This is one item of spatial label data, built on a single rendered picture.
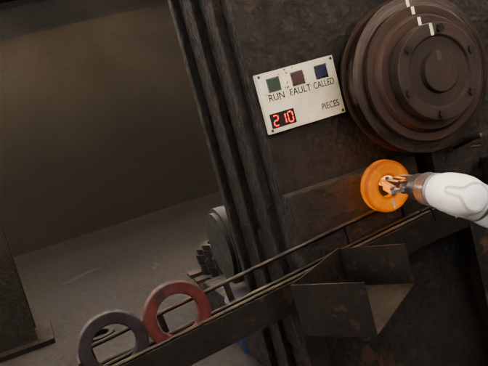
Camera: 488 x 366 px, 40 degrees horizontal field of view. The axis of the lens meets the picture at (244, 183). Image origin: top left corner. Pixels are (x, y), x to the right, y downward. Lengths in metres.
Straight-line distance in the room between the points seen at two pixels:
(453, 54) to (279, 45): 0.51
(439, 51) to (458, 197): 0.50
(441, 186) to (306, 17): 0.69
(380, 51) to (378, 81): 0.09
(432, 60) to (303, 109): 0.39
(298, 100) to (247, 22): 0.27
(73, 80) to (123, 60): 0.61
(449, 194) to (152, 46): 6.60
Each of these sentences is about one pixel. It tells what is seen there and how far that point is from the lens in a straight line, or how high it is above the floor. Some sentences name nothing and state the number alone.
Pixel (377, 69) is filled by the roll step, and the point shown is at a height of 1.17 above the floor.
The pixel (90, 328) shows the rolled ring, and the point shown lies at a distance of 1.83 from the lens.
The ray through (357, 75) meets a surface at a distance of 1.98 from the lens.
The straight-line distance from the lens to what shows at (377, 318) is 1.72.
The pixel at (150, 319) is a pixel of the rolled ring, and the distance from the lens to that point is 1.85.
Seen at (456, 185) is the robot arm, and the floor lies 0.86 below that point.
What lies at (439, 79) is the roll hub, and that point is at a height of 1.09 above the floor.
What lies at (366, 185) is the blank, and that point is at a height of 0.85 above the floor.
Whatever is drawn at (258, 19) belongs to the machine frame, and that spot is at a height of 1.39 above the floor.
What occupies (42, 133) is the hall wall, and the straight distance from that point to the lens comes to 7.84.
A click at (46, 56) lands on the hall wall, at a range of 7.90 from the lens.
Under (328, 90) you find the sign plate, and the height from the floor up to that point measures 1.14.
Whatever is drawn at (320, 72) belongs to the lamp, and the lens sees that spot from 2.07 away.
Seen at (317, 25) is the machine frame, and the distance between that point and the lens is 2.12.
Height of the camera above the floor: 1.24
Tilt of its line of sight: 9 degrees down
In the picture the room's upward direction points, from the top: 15 degrees counter-clockwise
